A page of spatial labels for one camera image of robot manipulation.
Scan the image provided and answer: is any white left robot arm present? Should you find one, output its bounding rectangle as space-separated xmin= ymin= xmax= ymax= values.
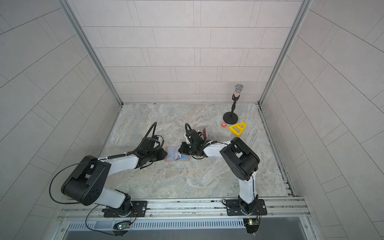
xmin=61 ymin=135 xmax=167 ymax=209

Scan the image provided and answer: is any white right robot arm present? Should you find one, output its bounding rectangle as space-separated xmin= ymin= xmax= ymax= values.
xmin=178 ymin=130 xmax=260 ymax=214

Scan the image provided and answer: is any dark red card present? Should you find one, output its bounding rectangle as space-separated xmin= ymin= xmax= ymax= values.
xmin=202 ymin=128 xmax=207 ymax=140

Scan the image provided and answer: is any clear acrylic card stand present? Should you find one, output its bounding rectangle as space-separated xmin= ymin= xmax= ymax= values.
xmin=199 ymin=127 xmax=207 ymax=140

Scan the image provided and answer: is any black microphone stand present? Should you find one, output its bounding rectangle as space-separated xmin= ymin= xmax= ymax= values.
xmin=223 ymin=84 xmax=244 ymax=125

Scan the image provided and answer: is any yellow triangle block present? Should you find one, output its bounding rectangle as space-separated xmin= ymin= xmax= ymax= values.
xmin=229 ymin=122 xmax=247 ymax=137

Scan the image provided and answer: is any left green circuit board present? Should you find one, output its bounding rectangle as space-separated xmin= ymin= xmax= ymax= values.
xmin=113 ymin=221 xmax=131 ymax=231

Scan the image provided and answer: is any white ventilation grille strip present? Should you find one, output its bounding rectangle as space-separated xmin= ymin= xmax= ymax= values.
xmin=67 ymin=219 xmax=245 ymax=232

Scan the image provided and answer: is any right circuit board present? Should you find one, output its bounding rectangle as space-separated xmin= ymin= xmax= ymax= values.
xmin=243 ymin=219 xmax=260 ymax=234

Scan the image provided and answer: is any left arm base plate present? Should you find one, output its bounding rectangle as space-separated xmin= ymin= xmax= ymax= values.
xmin=102 ymin=201 xmax=148 ymax=218

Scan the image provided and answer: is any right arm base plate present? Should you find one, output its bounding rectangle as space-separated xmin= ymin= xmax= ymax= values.
xmin=221 ymin=198 xmax=268 ymax=216

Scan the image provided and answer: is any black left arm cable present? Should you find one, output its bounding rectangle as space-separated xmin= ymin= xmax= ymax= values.
xmin=48 ymin=161 xmax=91 ymax=205

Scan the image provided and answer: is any aluminium mounting rail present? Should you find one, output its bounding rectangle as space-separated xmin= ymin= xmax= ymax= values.
xmin=54 ymin=197 xmax=311 ymax=221

